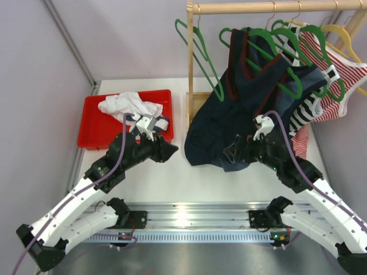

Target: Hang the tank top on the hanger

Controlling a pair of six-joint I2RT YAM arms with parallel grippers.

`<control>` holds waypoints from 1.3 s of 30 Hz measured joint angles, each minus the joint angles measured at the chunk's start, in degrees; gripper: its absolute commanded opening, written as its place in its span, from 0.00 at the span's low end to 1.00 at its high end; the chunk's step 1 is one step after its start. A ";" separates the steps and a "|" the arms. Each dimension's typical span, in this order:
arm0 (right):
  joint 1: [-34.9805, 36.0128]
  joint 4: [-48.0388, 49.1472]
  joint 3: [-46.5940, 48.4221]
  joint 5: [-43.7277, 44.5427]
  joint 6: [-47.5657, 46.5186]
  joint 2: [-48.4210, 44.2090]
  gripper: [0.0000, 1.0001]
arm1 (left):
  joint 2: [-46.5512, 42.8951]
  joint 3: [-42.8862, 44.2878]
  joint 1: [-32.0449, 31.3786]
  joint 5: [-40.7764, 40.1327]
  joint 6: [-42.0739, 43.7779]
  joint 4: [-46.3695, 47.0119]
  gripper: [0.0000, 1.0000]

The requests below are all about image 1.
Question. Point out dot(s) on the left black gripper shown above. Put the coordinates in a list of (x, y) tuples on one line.
[(156, 147)]

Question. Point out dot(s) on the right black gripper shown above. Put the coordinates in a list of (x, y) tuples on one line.
[(233, 151)]

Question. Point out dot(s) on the white printed tank top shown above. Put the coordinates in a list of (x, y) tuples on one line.
[(130, 102)]

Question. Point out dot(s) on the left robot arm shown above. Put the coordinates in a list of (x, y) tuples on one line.
[(53, 236)]

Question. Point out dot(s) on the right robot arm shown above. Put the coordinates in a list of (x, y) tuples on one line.
[(342, 232)]

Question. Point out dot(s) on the black white striped tank top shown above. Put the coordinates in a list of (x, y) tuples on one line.
[(296, 113)]

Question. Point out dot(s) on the navy maroon-trimmed tank top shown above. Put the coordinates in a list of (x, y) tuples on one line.
[(251, 87)]

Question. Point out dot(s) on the green hanger with striped top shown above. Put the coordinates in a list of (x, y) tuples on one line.
[(315, 31)]

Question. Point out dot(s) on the red white striped tank top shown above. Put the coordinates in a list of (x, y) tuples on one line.
[(343, 78)]

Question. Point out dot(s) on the green hanger with blue top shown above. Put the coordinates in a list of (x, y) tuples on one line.
[(284, 29)]

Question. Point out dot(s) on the yellow hanger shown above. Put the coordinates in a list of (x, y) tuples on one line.
[(346, 50)]

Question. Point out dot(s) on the red plastic tray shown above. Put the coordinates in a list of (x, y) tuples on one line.
[(98, 130)]

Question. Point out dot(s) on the wooden clothes rack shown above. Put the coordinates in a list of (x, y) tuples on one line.
[(195, 100)]

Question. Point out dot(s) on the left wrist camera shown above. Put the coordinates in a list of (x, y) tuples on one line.
[(145, 126)]

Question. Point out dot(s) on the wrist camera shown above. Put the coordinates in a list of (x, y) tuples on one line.
[(264, 125), (145, 126)]

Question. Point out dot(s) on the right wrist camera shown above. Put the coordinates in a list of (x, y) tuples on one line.
[(264, 125)]

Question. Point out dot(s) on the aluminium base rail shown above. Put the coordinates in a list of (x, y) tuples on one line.
[(198, 223)]

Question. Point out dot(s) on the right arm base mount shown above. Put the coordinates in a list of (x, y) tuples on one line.
[(264, 220)]

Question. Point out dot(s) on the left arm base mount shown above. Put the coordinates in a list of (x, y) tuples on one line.
[(132, 220)]

